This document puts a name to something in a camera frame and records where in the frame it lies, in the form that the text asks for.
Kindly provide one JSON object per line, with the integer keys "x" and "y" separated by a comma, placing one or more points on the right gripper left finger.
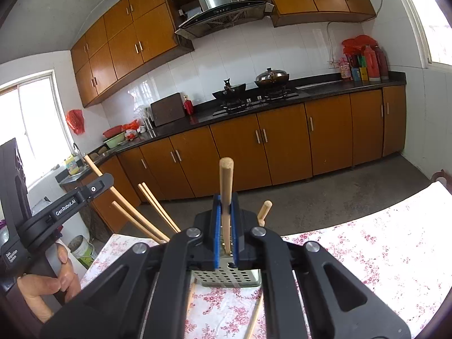
{"x": 144, "y": 293}

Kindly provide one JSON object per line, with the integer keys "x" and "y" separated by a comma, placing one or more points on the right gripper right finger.
{"x": 308, "y": 293}

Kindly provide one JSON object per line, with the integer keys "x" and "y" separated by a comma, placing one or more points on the wooden chopstick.
{"x": 263, "y": 212}
{"x": 226, "y": 174}
{"x": 254, "y": 317}
{"x": 190, "y": 295}

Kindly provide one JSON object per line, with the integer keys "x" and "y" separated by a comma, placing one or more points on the lower brown kitchen cabinets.
{"x": 287, "y": 143}

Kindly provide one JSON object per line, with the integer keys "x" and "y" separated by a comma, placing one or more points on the brown kitchen cabinets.
{"x": 137, "y": 36}
{"x": 287, "y": 143}

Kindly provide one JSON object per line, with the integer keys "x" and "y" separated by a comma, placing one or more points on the upper brown kitchen cabinets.
{"x": 137, "y": 36}

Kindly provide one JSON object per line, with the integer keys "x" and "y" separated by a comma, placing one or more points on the left hand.
{"x": 34, "y": 287}

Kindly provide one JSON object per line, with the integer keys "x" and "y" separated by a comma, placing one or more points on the white bucket on floor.
{"x": 83, "y": 251}

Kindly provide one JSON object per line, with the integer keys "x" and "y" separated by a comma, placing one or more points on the green perforated utensil holder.
{"x": 227, "y": 275}

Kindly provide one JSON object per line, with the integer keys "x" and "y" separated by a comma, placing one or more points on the yellow detergent bottle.
{"x": 71, "y": 165}

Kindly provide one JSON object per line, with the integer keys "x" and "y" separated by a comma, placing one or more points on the floral white red tablecloth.
{"x": 402, "y": 253}

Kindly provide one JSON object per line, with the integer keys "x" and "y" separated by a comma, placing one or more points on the left window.
{"x": 31, "y": 113}

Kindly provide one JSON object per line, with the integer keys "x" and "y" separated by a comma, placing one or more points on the window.
{"x": 31, "y": 113}
{"x": 436, "y": 30}

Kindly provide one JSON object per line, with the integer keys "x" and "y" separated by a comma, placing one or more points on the red plastic bag hanging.
{"x": 75, "y": 121}

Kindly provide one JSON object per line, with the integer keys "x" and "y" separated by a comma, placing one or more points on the green basin with red bowl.
{"x": 114, "y": 136}

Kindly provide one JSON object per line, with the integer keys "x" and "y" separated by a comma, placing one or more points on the dark cutting board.
{"x": 168, "y": 109}

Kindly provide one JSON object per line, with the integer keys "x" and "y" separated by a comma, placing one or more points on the red bottle on counter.
{"x": 189, "y": 109}

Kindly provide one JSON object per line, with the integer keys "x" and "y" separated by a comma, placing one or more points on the black counter top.
{"x": 300, "y": 91}

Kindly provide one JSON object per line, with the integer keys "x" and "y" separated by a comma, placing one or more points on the gas stove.
{"x": 256, "y": 101}

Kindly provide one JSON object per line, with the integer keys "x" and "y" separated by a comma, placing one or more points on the black wok on stove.
{"x": 230, "y": 93}

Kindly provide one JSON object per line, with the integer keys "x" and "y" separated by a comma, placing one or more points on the lidded wok on stove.
{"x": 272, "y": 78}

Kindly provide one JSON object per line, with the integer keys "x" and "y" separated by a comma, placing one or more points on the red thermos bottles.
{"x": 376, "y": 63}

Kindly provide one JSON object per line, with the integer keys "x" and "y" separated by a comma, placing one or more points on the steel range hood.
{"x": 198, "y": 18}

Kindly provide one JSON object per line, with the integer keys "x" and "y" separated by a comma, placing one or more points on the right window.
{"x": 436, "y": 30}

